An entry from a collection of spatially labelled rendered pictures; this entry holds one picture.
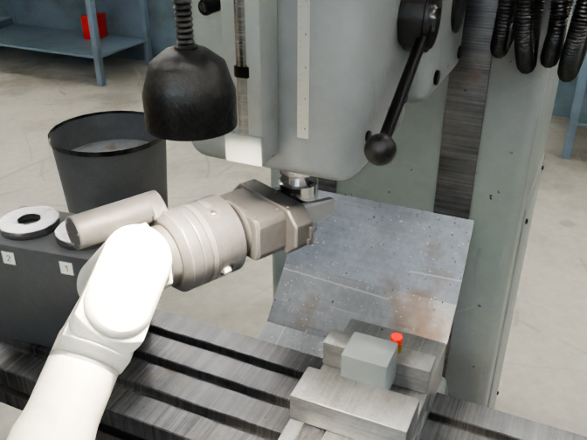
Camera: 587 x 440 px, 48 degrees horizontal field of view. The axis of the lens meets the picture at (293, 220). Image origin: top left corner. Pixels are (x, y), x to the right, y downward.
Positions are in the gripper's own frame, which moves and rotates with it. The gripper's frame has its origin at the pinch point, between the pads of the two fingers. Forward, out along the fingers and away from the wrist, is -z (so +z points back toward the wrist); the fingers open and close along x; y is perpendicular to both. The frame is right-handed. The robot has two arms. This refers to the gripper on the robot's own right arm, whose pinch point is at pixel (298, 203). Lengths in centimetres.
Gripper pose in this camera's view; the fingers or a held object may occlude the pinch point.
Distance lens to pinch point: 79.0
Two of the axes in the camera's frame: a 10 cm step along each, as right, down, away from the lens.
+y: -0.1, 8.8, 4.7
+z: -7.6, 3.0, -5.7
